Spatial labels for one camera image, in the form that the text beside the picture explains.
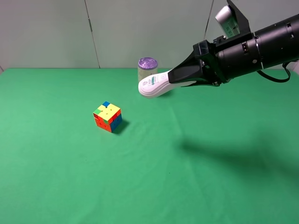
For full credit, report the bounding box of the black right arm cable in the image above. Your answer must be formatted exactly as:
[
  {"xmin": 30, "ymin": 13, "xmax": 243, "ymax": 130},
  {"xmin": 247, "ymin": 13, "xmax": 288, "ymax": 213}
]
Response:
[{"xmin": 256, "ymin": 62, "xmax": 291, "ymax": 84}]

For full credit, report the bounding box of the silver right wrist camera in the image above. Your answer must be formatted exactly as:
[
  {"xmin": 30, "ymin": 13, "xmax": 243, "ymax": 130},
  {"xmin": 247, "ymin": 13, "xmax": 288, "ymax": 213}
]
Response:
[{"xmin": 215, "ymin": 6, "xmax": 240, "ymax": 38}]

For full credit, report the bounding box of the multicoloured puzzle cube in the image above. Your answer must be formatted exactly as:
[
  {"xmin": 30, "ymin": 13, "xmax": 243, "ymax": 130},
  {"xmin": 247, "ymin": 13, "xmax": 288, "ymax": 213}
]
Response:
[{"xmin": 93, "ymin": 101, "xmax": 122, "ymax": 133}]

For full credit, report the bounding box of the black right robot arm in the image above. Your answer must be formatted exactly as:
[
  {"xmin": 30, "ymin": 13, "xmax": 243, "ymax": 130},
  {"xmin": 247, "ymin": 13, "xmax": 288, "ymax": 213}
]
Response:
[{"xmin": 168, "ymin": 15, "xmax": 299, "ymax": 86}]

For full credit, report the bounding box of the purple-lidded white cylinder can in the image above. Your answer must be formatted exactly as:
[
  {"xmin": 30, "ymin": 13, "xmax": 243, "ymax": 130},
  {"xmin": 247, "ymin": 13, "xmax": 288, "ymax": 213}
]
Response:
[{"xmin": 137, "ymin": 57, "xmax": 158, "ymax": 82}]

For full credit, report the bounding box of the white bottle with black brush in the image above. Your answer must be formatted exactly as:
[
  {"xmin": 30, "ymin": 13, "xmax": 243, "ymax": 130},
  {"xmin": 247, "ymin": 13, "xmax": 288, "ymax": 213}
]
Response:
[{"xmin": 138, "ymin": 71, "xmax": 196, "ymax": 98}]

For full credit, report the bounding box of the green table cloth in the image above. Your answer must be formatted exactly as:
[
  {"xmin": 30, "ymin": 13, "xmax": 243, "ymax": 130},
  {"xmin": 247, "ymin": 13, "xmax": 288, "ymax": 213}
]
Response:
[{"xmin": 0, "ymin": 69, "xmax": 299, "ymax": 224}]

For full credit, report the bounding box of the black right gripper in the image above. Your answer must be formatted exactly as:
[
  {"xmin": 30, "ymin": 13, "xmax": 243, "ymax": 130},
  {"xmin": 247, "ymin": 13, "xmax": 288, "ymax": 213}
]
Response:
[{"xmin": 168, "ymin": 40, "xmax": 226, "ymax": 87}]

